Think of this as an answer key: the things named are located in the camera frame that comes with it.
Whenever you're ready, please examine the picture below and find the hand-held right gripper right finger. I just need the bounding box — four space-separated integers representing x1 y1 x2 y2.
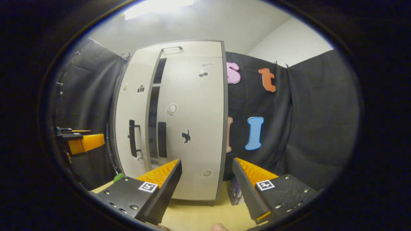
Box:
232 158 318 225

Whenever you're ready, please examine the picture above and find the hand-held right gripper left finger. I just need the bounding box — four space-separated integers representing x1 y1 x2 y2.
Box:
96 159 182 226

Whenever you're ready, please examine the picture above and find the white cabinet door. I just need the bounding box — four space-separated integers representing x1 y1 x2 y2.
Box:
115 53 161 178
156 55 225 201

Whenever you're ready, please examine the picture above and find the white and grey cabinet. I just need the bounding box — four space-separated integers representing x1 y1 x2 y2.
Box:
109 40 229 206

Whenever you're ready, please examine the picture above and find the white cabinet drawer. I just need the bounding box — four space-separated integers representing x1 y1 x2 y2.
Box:
133 41 223 59

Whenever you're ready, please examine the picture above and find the blue printed box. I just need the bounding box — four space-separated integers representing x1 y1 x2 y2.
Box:
230 176 246 206

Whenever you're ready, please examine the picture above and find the black backdrop cloth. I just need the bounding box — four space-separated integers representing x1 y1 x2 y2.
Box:
223 50 359 191
55 38 129 190

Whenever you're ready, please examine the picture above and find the black door handle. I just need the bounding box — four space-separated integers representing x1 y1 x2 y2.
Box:
129 120 142 158
157 122 167 158

